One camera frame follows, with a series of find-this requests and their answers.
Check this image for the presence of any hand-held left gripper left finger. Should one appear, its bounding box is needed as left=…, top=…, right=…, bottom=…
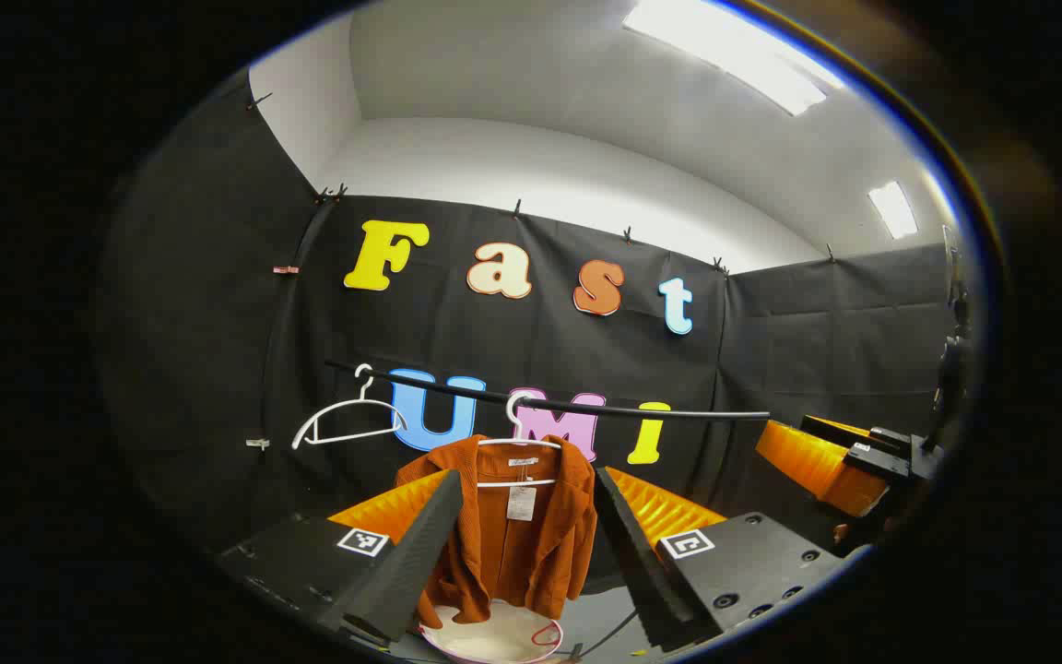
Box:
left=216, top=468, right=466, bottom=646

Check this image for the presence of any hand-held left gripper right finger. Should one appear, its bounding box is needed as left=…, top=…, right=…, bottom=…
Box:
left=592, top=466, right=868, bottom=654

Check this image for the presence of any orange corduroy jacket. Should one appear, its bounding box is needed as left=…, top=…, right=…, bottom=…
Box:
left=395, top=435, right=598, bottom=628

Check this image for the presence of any white laundry hamper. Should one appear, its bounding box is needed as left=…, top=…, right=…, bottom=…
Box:
left=419, top=599, right=565, bottom=664

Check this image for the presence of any black clothes rack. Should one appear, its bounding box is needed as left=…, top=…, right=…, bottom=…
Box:
left=324, top=360, right=772, bottom=422

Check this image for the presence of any white clothes hanger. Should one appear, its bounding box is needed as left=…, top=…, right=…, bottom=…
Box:
left=478, top=392, right=562, bottom=488
left=291, top=362, right=407, bottom=451

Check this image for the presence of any small ceiling light panel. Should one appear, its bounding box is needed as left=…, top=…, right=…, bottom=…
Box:
left=867, top=181, right=919, bottom=241

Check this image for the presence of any black backdrop cloth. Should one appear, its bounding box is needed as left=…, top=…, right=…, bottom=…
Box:
left=98, top=69, right=967, bottom=591

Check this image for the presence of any large ceiling light panel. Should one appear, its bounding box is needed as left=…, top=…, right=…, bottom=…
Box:
left=623, top=0, right=847, bottom=117

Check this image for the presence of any black camera on stand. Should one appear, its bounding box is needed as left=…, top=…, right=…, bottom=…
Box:
left=929, top=226, right=976, bottom=453

